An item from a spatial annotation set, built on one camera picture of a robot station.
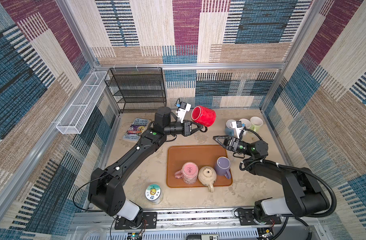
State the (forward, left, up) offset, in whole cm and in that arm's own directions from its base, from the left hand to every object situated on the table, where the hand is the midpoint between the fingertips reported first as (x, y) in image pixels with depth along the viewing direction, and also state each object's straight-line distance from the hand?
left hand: (203, 125), depth 69 cm
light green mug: (+22, -39, -24) cm, 51 cm away
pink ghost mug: (-13, +7, -22) cm, 27 cm away
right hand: (-4, -6, -7) cm, 10 cm away
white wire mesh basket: (+6, +59, 0) cm, 59 cm away
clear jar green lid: (-22, +24, -26) cm, 41 cm away
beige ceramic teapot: (-14, -3, -24) cm, 28 cm away
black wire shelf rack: (+48, +39, -13) cm, 63 cm away
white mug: (+22, -33, -24) cm, 46 cm away
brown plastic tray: (+3, +13, -34) cm, 37 cm away
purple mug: (-9, -11, -24) cm, 28 cm away
